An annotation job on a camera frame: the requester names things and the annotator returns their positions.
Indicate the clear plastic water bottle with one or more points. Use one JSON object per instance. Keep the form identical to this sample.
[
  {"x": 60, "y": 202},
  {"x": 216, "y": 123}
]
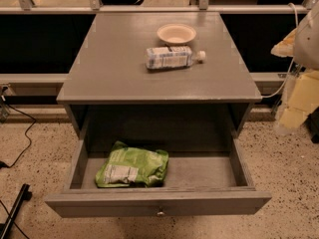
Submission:
[{"x": 172, "y": 57}]

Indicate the white paper bowl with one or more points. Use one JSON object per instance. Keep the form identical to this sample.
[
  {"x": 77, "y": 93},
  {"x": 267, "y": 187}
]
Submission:
[{"x": 176, "y": 34}]

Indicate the black metal floor stand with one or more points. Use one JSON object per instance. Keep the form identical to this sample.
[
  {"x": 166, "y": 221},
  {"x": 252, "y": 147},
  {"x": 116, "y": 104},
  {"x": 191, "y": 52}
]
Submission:
[{"x": 24, "y": 195}]

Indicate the grey wooden cabinet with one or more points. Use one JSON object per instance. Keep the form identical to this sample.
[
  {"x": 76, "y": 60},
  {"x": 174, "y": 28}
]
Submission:
[{"x": 111, "y": 65}]

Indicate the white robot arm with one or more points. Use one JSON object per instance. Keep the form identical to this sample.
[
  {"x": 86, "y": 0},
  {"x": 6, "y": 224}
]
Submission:
[{"x": 306, "y": 46}]

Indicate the metal bracket on left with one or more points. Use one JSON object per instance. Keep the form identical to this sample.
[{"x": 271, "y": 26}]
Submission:
[{"x": 4, "y": 112}]

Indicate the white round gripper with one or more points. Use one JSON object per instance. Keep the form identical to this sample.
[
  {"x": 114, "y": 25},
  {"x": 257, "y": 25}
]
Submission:
[{"x": 307, "y": 42}]

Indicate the metal railing frame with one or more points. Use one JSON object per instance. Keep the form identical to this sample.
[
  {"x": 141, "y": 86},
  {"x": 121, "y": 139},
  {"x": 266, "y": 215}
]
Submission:
[{"x": 156, "y": 0}]

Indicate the grey open top drawer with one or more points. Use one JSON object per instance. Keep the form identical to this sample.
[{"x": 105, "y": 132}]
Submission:
[{"x": 197, "y": 182}]

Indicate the green rice chip bag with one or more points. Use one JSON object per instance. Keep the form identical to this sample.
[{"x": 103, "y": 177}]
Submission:
[{"x": 128, "y": 166}]

